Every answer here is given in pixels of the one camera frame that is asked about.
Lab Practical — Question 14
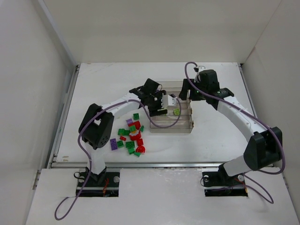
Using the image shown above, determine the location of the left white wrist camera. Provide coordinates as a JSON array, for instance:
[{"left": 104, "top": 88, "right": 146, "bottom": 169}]
[{"left": 161, "top": 95, "right": 177, "bottom": 109}]

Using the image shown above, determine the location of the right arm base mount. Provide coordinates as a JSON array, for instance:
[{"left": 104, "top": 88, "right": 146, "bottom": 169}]
[{"left": 201, "top": 171, "right": 248, "bottom": 197}]

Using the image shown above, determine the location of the green lego on red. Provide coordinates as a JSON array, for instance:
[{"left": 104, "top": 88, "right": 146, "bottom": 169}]
[{"left": 129, "top": 125, "right": 136, "bottom": 132}]

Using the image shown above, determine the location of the green lego square brick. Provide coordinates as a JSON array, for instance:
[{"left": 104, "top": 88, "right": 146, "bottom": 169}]
[{"left": 133, "top": 113, "right": 140, "bottom": 120}]

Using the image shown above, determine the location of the red lego small brick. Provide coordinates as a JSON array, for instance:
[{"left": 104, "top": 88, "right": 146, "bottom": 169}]
[{"left": 136, "top": 138, "right": 143, "bottom": 146}]

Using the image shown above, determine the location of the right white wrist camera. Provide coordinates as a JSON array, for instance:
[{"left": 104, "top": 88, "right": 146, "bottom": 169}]
[{"left": 194, "top": 66, "right": 206, "bottom": 82}]

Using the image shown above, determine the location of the green lego brick lower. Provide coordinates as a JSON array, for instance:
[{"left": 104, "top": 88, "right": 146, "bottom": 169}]
[{"left": 125, "top": 141, "right": 135, "bottom": 149}]

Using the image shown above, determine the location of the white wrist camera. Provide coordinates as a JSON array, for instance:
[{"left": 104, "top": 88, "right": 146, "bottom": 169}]
[
  {"left": 194, "top": 66, "right": 206, "bottom": 82},
  {"left": 161, "top": 95, "right": 177, "bottom": 109}
]

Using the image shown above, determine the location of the lime lego slope brick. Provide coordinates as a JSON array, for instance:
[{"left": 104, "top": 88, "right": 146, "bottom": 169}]
[{"left": 173, "top": 108, "right": 180, "bottom": 116}]

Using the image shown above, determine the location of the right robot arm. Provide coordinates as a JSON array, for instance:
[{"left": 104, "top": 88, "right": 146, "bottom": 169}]
[{"left": 179, "top": 67, "right": 285, "bottom": 183}]

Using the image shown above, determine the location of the clear compartment organizer tray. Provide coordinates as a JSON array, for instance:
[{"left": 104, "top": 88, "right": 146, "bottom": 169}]
[{"left": 150, "top": 81, "right": 194, "bottom": 134}]

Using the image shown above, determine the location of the red lego arch piece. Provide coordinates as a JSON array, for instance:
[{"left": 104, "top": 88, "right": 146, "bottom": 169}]
[{"left": 135, "top": 145, "right": 146, "bottom": 154}]

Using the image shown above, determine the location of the red lego block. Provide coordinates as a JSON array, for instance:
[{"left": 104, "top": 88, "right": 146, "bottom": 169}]
[{"left": 128, "top": 120, "right": 141, "bottom": 130}]

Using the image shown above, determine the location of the green lego brick left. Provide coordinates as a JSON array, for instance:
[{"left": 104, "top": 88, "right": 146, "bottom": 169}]
[{"left": 118, "top": 128, "right": 130, "bottom": 136}]

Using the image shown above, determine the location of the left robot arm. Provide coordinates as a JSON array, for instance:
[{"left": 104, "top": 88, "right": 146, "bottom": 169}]
[{"left": 77, "top": 78, "right": 173, "bottom": 183}]

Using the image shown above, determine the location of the purple lego long plate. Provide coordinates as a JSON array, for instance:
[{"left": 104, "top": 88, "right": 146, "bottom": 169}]
[{"left": 110, "top": 138, "right": 118, "bottom": 150}]

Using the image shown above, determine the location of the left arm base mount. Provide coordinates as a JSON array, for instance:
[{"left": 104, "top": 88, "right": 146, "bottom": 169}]
[{"left": 74, "top": 168, "right": 120, "bottom": 197}]

